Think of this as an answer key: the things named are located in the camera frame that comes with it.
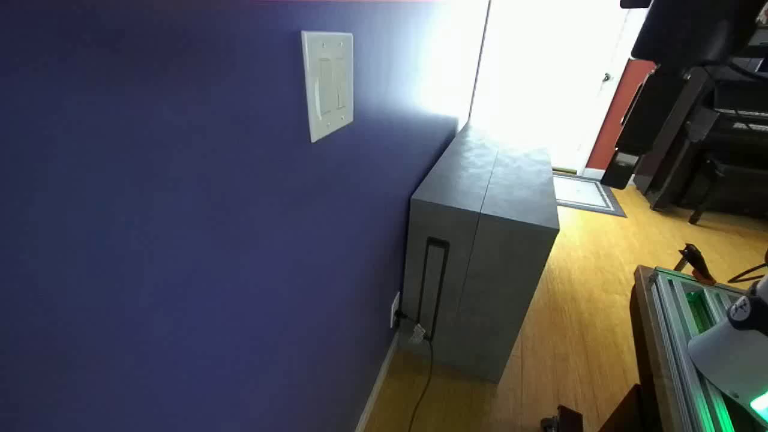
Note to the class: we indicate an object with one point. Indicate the white door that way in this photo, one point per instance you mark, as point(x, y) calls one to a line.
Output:
point(543, 80)

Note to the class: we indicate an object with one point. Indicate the white power plug adapter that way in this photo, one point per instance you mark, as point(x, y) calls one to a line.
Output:
point(416, 332)

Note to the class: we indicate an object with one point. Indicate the black piano with stand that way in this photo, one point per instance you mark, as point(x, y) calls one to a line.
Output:
point(729, 160)

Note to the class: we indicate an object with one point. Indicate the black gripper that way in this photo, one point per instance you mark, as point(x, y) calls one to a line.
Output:
point(651, 105)

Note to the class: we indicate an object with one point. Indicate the white double light switch plate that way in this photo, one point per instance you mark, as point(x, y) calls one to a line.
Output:
point(327, 86)

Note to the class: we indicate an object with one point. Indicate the grey door mat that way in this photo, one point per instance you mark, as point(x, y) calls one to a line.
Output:
point(587, 195)

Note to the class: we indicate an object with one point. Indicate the white wall outlet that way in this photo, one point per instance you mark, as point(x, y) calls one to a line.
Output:
point(394, 310)

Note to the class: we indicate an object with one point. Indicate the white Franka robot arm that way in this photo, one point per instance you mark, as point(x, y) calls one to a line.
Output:
point(730, 364)

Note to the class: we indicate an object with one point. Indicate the grey concrete-look cabinet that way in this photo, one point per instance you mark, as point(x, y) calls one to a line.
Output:
point(495, 208)

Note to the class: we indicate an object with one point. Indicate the black and orange clamp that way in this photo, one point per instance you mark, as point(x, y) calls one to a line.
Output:
point(694, 262)

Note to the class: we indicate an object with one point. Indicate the small black object on floor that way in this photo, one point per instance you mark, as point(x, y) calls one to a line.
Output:
point(563, 418)

